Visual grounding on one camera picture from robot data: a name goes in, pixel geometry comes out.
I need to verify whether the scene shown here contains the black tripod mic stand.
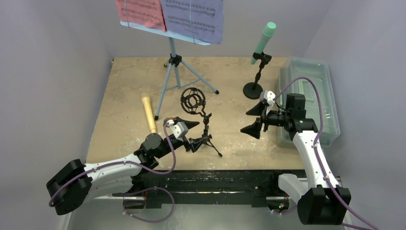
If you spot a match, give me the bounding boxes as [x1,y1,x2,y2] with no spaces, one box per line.
[180,87,223,158]

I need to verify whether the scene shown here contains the beige microphone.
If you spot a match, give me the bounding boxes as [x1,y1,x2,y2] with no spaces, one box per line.
[141,93,157,133]

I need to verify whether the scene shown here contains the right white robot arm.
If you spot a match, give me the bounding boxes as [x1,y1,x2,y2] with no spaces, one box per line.
[241,90,351,225]

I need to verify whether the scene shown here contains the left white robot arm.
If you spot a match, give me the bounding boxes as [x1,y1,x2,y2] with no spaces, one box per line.
[46,116,199,215]

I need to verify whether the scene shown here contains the black round-base mic stand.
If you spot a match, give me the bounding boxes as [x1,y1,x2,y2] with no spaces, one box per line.
[243,52,272,100]

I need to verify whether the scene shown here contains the orange hex key set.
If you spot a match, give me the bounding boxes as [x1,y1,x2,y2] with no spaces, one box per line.
[163,117,173,124]

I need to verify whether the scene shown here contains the blue music stand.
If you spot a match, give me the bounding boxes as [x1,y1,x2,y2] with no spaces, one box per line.
[120,21,219,120]

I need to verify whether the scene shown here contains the clear plastic storage box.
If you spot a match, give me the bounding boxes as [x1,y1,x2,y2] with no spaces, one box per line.
[276,57,340,148]

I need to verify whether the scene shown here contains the green microphone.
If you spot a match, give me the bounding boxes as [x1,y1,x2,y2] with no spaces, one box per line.
[254,22,277,54]

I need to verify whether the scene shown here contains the purple sheet music page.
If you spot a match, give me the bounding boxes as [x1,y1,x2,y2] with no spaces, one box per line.
[161,0,224,44]

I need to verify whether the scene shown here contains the red sheet music page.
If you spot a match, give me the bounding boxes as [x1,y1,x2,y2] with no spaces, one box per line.
[115,0,166,32]

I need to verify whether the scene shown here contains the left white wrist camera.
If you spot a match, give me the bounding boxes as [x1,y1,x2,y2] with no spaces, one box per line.
[164,118,189,139]

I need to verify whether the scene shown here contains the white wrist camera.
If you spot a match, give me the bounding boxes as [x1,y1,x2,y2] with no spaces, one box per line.
[259,90,276,108]
[164,118,189,139]

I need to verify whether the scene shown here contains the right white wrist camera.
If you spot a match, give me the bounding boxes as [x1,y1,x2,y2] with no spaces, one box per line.
[259,90,276,108]

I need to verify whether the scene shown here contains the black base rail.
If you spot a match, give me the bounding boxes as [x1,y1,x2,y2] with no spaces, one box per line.
[79,169,346,210]

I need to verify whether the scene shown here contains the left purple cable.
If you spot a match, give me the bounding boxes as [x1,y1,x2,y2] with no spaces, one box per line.
[48,122,177,223]

